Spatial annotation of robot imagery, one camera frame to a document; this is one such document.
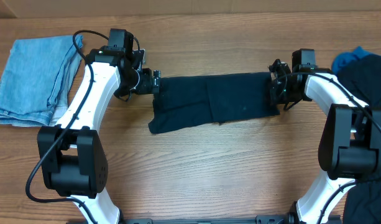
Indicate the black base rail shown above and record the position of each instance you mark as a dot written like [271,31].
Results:
[202,221]

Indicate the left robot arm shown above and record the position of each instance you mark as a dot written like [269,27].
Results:
[73,166]

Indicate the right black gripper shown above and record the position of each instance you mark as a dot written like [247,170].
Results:
[274,83]

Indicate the blue garment under pile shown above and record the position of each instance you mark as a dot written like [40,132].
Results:
[344,59]

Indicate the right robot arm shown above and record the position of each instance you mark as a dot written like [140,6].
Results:
[350,147]

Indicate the folded light blue jeans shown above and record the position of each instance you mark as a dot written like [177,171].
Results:
[36,80]

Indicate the dark navy t-shirt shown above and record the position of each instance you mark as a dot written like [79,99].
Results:
[185,102]

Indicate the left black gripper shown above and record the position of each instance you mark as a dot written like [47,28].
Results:
[156,81]

